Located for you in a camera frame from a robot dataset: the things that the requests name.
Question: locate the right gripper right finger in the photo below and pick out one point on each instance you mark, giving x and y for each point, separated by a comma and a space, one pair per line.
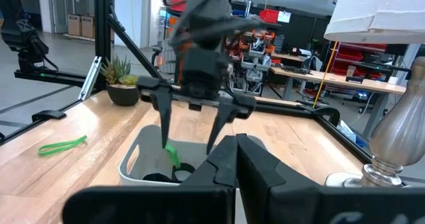
299, 204

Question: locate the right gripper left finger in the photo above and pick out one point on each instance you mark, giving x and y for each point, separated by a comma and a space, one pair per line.
186, 200

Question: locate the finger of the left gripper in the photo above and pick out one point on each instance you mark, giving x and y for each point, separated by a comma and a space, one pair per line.
163, 101
229, 112

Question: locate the green rubber band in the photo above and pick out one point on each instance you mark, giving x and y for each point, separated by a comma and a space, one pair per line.
63, 147
173, 156

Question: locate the black background robot arm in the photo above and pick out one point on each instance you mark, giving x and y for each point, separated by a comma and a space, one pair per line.
23, 38

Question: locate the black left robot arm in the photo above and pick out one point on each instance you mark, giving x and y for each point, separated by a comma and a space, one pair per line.
209, 11

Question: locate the grey plastic bin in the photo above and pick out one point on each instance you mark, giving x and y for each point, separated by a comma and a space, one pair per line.
146, 151

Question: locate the red storage bin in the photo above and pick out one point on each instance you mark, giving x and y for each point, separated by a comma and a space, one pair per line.
269, 15

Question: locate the small potted succulent plant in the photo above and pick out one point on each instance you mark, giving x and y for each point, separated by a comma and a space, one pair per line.
121, 84

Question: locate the cardboard box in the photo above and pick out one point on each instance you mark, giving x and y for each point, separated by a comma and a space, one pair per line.
88, 27
74, 25

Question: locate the wooden desk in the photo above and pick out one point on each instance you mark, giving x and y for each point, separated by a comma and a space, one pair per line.
332, 79

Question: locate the white shade table lamp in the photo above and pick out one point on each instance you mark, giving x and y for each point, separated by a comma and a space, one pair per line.
398, 134

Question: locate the silver metal bracket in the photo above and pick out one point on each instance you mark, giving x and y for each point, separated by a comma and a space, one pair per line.
89, 77

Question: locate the black metal table frame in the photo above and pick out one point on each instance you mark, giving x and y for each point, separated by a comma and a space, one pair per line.
102, 34

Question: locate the black frame clamp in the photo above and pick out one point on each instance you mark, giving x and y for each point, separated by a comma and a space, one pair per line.
328, 112
50, 115

